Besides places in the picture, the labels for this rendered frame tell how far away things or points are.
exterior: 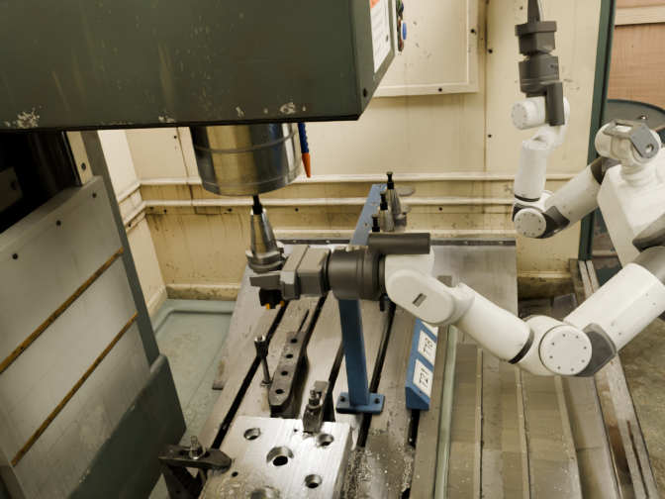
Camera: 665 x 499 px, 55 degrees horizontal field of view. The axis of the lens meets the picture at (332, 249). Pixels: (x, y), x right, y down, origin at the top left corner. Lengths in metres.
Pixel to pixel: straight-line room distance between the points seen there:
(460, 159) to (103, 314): 1.14
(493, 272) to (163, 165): 1.15
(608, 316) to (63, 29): 0.88
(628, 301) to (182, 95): 0.73
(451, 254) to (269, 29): 1.42
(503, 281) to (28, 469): 1.38
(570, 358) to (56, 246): 0.92
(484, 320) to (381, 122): 1.08
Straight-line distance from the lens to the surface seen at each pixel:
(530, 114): 1.54
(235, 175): 0.93
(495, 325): 1.04
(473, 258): 2.10
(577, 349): 1.06
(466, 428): 1.57
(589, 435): 1.74
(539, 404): 1.72
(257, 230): 1.03
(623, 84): 3.73
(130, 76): 0.89
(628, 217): 1.27
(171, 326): 2.42
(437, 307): 0.99
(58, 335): 1.33
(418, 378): 1.42
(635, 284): 1.11
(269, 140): 0.92
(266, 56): 0.81
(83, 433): 1.45
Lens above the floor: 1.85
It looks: 28 degrees down
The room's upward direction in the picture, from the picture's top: 7 degrees counter-clockwise
